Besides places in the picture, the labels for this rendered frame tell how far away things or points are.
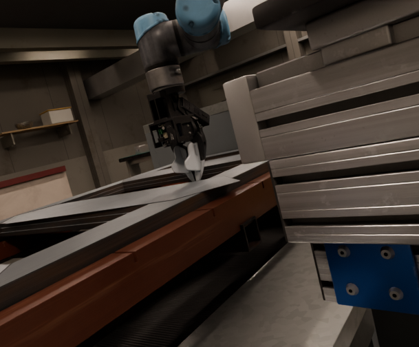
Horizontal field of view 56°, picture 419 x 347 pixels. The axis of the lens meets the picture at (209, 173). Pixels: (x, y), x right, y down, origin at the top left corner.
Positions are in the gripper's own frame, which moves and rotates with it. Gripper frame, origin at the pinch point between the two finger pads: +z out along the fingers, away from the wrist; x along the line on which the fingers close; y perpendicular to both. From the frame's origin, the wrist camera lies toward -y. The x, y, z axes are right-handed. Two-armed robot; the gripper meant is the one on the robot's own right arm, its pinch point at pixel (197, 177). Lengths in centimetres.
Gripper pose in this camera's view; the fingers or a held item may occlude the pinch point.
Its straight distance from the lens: 88.1
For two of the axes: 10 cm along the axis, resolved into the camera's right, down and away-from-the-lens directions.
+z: 2.5, 9.6, 1.1
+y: -5.5, 2.3, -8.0
